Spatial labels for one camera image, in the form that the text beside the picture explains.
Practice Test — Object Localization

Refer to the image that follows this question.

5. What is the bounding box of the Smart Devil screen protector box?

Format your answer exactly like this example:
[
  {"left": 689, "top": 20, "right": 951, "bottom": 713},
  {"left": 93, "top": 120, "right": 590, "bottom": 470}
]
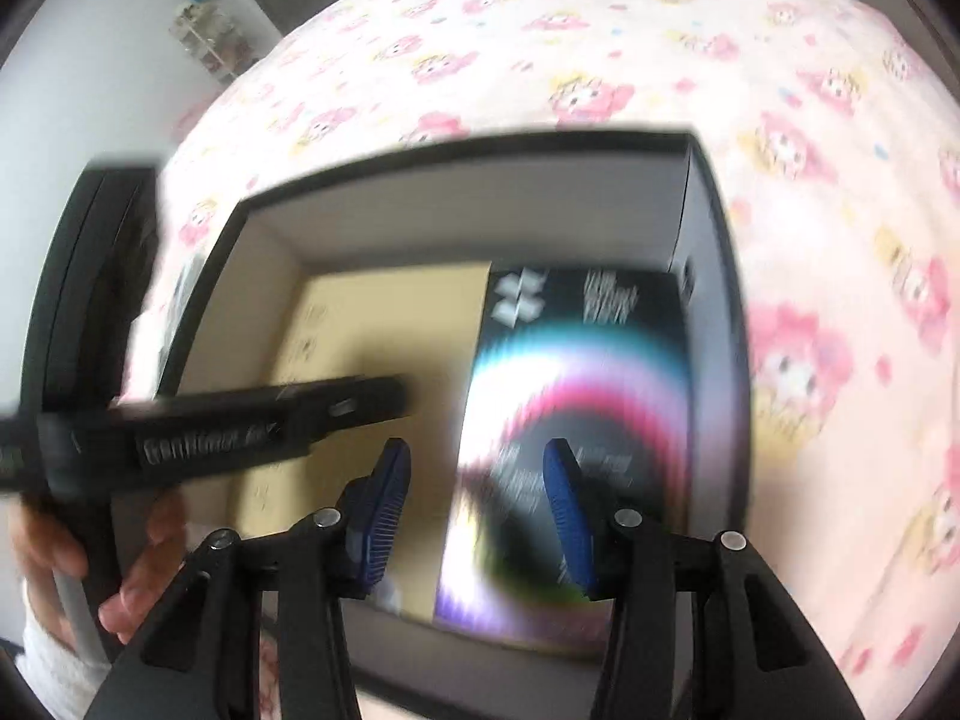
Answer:
[{"left": 434, "top": 266, "right": 693, "bottom": 653}]

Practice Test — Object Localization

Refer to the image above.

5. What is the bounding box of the person's left hand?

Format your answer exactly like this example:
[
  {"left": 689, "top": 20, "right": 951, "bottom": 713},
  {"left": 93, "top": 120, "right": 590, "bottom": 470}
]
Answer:
[{"left": 8, "top": 489, "right": 187, "bottom": 650}]

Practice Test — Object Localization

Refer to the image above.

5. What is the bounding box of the yellow envelope in box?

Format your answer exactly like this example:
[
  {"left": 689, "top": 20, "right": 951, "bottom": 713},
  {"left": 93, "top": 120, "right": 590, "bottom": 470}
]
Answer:
[{"left": 229, "top": 262, "right": 490, "bottom": 622}]

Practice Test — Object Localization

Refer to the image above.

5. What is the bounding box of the white shelf with trinkets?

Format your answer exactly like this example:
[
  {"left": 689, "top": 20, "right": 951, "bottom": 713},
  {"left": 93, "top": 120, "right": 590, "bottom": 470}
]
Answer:
[{"left": 169, "top": 0, "right": 256, "bottom": 86}]

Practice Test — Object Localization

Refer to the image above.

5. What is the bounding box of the black storage box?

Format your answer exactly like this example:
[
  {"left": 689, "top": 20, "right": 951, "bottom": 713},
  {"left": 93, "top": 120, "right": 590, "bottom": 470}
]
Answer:
[{"left": 160, "top": 130, "right": 752, "bottom": 718}]

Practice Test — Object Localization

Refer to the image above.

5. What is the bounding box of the pink cartoon blanket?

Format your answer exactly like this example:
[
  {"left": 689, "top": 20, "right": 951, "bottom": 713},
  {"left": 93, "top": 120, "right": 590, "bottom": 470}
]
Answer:
[{"left": 127, "top": 0, "right": 958, "bottom": 718}]

